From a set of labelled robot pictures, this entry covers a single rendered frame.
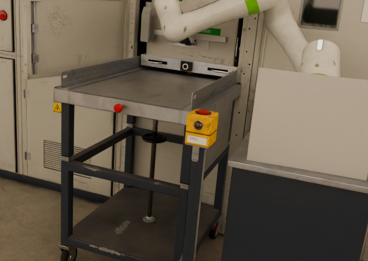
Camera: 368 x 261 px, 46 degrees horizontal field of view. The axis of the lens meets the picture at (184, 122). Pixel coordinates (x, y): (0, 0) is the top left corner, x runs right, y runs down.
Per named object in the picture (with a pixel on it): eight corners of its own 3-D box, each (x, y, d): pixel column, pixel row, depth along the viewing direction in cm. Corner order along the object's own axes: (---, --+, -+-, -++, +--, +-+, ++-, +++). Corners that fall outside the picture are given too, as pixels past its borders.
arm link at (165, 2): (172, -18, 182) (148, -8, 183) (179, 6, 177) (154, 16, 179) (180, 0, 195) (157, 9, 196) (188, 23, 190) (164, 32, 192)
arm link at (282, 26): (346, 102, 166) (288, 14, 196) (346, 78, 152) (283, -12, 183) (315, 116, 167) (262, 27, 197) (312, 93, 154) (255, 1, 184)
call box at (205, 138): (208, 149, 131) (212, 117, 128) (184, 144, 134) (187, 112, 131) (216, 142, 139) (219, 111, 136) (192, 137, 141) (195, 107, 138)
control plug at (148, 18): (148, 42, 221) (150, 7, 216) (139, 41, 223) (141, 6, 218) (154, 41, 228) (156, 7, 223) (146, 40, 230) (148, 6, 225)
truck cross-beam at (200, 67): (236, 78, 220) (237, 67, 218) (140, 64, 237) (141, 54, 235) (238, 77, 224) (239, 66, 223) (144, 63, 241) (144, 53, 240)
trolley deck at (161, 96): (197, 128, 156) (199, 112, 154) (53, 101, 175) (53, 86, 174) (240, 95, 217) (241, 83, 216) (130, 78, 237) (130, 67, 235)
